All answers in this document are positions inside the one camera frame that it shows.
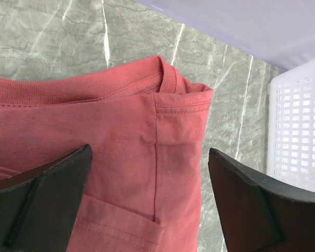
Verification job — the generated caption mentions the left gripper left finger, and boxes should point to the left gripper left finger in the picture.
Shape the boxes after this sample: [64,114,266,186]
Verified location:
[0,144,92,251]

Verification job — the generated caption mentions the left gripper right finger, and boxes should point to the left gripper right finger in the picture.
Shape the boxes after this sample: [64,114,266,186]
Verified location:
[208,149,315,251]

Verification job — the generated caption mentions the salmon pink t shirt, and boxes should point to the salmon pink t shirt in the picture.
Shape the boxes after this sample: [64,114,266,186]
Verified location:
[0,56,213,251]

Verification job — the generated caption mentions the white plastic basket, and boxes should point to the white plastic basket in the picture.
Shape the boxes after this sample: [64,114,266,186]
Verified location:
[266,59,315,192]

